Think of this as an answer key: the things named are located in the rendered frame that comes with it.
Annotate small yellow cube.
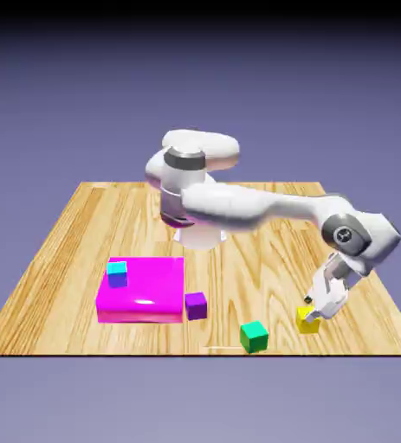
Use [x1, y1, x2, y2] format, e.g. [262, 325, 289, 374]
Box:
[296, 305, 321, 335]

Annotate large magenta box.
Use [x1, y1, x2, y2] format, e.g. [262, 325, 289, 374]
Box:
[94, 256, 185, 324]

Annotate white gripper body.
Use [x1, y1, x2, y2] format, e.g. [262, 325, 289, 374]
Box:
[307, 265, 351, 320]

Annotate small cyan cube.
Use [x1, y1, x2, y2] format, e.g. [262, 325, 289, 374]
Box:
[106, 260, 129, 289]

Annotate small green cube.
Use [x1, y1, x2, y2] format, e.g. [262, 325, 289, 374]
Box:
[239, 320, 269, 354]

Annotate small purple cube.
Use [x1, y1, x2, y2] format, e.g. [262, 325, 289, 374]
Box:
[184, 292, 209, 321]

